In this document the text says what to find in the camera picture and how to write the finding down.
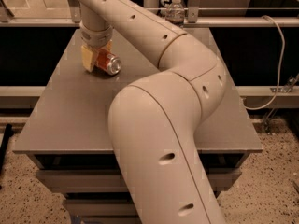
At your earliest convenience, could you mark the white cable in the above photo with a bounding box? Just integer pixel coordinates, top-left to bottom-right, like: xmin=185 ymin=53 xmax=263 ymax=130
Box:
xmin=245 ymin=14 xmax=286 ymax=111

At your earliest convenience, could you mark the top grey drawer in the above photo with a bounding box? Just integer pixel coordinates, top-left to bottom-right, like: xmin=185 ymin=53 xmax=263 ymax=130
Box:
xmin=36 ymin=168 xmax=241 ymax=193

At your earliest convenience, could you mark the grey drawer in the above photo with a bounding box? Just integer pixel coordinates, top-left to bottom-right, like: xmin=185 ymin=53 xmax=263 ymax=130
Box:
xmin=62 ymin=198 xmax=221 ymax=217
xmin=36 ymin=168 xmax=241 ymax=193

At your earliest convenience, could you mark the red coke can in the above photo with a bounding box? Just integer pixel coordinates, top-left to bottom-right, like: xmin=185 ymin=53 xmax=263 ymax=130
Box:
xmin=96 ymin=49 xmax=121 ymax=76

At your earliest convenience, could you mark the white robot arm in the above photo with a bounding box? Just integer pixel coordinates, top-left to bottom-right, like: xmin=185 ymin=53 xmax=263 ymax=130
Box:
xmin=78 ymin=0 xmax=226 ymax=224

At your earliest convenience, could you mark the middle grey drawer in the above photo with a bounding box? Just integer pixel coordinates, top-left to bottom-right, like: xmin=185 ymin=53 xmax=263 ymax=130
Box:
xmin=62 ymin=198 xmax=221 ymax=217

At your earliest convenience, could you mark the clear plastic water bottle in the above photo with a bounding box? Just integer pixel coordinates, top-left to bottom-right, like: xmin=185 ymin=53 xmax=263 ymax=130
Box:
xmin=165 ymin=0 xmax=185 ymax=27

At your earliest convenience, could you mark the grey drawer cabinet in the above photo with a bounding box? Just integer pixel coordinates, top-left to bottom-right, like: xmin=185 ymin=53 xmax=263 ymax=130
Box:
xmin=14 ymin=34 xmax=263 ymax=224

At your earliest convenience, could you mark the metal railing frame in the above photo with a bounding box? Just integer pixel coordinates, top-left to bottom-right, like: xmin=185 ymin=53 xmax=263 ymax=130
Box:
xmin=1 ymin=0 xmax=298 ymax=27

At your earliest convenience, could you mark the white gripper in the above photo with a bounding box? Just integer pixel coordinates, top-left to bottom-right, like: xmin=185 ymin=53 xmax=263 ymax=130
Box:
xmin=79 ymin=21 xmax=113 ymax=72

